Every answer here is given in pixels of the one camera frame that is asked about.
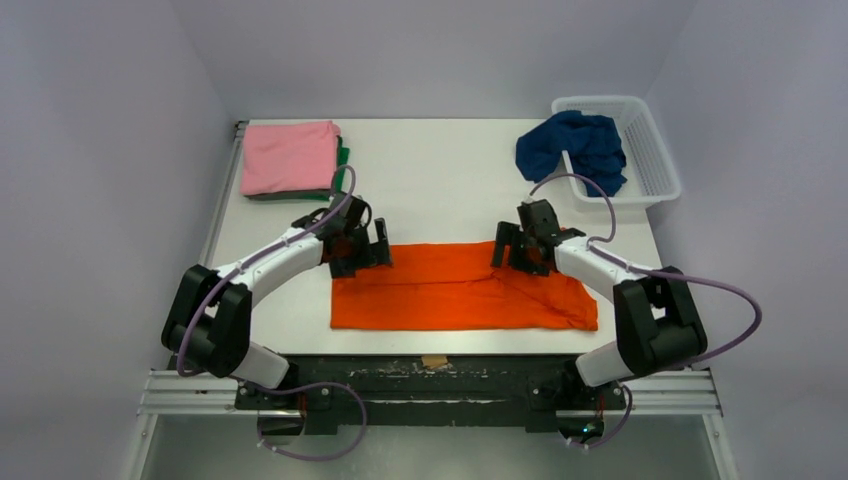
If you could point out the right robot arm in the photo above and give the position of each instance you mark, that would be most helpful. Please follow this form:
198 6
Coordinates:
657 324

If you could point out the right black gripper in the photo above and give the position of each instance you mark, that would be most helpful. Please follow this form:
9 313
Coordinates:
523 250

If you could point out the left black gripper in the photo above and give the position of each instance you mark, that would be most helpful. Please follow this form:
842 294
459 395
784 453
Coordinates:
346 268

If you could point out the folded green t shirt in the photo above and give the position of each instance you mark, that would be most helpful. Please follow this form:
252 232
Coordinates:
321 194

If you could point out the white plastic basket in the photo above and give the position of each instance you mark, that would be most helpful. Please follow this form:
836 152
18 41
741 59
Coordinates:
651 175

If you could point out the aluminium table frame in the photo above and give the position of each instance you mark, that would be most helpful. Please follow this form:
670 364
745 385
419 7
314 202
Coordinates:
436 180

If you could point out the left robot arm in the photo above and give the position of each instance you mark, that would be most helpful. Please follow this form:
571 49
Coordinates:
208 327

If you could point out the blue t shirt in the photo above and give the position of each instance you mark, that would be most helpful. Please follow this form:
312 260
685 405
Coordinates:
592 143

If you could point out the brown tape piece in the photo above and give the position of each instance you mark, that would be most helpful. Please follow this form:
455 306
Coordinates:
435 362

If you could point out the folded pink t shirt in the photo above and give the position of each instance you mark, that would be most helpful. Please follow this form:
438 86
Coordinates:
284 158

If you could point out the orange t shirt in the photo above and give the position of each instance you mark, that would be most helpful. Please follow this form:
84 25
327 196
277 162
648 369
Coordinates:
454 287

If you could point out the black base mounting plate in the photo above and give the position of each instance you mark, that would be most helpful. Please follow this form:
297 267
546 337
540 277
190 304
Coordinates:
538 393

